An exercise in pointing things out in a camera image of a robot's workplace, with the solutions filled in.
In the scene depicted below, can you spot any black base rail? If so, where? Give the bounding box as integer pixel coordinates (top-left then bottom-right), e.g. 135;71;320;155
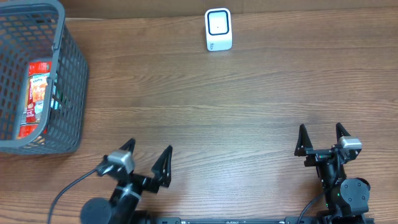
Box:
149;216;321;224

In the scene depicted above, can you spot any orange tissue pack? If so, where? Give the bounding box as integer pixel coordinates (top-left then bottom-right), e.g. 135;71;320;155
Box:
28;73;49;103

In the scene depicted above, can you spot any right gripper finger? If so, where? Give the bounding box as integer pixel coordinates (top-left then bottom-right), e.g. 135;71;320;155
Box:
336;123;351;140
294;124;313;156

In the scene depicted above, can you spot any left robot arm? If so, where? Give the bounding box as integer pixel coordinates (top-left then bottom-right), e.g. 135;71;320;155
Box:
80;138;173;223

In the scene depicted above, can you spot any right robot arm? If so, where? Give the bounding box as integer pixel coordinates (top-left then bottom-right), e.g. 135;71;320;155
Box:
294;123;374;223

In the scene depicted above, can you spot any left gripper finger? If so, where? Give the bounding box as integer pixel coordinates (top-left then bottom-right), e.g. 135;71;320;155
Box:
119;138;136;154
151;145;173;187

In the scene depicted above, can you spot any red spaghetti pasta package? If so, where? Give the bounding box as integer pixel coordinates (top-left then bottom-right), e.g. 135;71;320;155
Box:
17;61;52;139

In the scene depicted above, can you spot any grey plastic mesh basket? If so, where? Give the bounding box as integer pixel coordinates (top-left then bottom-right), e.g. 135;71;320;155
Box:
1;1;89;154

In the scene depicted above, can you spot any white barcode scanner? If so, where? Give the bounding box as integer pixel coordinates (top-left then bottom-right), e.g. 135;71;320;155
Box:
205;8;233;52

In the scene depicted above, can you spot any teal snack packet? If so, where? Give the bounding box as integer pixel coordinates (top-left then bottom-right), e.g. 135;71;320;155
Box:
51;79;63;110

